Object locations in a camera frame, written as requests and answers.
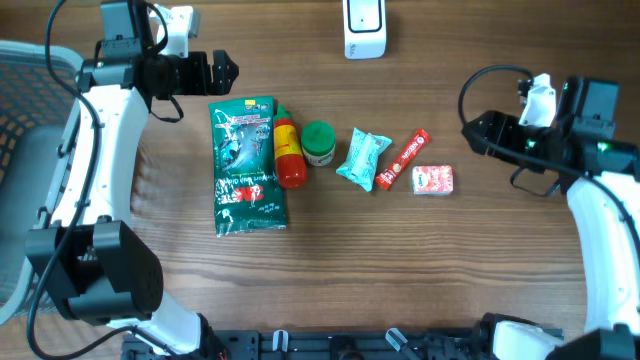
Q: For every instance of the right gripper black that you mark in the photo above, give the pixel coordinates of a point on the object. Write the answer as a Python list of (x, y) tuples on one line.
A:
[(495, 126)]

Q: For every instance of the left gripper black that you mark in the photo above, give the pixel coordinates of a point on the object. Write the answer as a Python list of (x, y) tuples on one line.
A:
[(204, 83)]

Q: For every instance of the red tissue pack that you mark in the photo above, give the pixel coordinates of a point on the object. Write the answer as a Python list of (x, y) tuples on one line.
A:
[(432, 180)]

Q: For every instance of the red Nescafe stick sachet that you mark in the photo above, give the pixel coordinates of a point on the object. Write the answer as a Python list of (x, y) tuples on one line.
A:
[(388, 177)]

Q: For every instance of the green lid jar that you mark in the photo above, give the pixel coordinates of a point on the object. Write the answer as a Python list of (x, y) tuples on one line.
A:
[(318, 143)]

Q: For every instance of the red chili sauce bottle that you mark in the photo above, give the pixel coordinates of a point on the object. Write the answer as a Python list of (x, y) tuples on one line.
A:
[(291, 170)]

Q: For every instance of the mint green wipes packet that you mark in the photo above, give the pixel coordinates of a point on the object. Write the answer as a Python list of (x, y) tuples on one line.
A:
[(362, 158)]

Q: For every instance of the green 3M gloves packet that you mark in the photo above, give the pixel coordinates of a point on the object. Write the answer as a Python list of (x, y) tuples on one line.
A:
[(247, 195)]

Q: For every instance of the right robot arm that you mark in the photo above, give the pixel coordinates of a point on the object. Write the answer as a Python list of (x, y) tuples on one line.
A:
[(571, 132)]

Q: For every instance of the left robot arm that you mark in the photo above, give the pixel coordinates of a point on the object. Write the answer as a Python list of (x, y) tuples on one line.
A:
[(87, 258)]

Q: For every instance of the white barcode scanner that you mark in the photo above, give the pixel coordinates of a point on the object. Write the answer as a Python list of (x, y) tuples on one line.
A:
[(365, 29)]

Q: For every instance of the grey plastic mesh basket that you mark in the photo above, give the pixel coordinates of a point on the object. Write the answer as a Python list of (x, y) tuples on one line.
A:
[(37, 120)]

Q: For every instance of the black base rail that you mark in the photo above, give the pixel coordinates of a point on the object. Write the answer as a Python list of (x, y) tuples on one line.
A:
[(447, 343)]

